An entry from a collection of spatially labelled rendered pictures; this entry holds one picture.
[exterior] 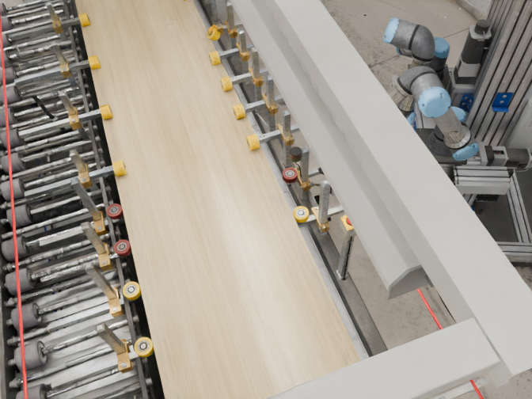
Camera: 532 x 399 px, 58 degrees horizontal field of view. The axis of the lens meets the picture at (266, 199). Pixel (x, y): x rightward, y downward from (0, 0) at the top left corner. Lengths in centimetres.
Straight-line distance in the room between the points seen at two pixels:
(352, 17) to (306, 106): 430
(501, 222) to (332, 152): 277
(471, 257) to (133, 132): 250
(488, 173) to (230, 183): 131
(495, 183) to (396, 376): 220
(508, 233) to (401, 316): 86
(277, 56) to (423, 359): 59
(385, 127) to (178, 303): 173
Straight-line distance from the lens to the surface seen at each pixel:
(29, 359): 248
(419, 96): 203
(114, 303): 243
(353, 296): 246
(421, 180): 63
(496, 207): 353
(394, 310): 323
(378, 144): 66
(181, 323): 224
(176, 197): 256
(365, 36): 489
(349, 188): 72
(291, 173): 257
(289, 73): 88
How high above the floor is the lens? 295
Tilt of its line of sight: 56 degrees down
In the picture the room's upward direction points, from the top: 5 degrees counter-clockwise
